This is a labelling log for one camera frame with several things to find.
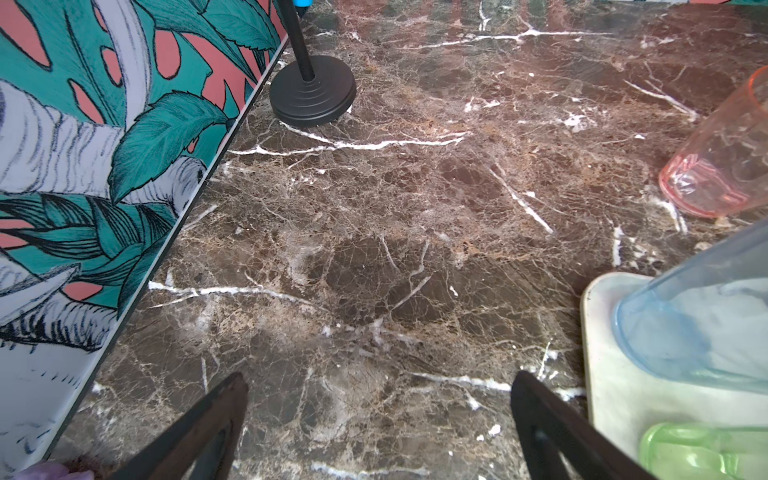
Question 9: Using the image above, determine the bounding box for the microphone on black stand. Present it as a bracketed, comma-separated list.
[269, 1, 357, 127]

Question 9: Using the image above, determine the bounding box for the blue tall plastic glass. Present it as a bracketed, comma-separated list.
[612, 221, 767, 394]

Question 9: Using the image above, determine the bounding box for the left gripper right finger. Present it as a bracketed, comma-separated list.
[510, 371, 653, 479]

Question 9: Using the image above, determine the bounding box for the pink short glass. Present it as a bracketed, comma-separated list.
[658, 66, 767, 218]

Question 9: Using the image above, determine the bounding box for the purple toy figure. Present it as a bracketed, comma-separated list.
[12, 462, 95, 480]

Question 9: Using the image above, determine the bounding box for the light green tall glass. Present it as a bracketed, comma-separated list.
[638, 423, 767, 479]

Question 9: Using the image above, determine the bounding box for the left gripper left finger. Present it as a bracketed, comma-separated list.
[111, 372, 249, 479]

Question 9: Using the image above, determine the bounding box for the beige plastic tray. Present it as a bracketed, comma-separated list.
[581, 272, 767, 469]

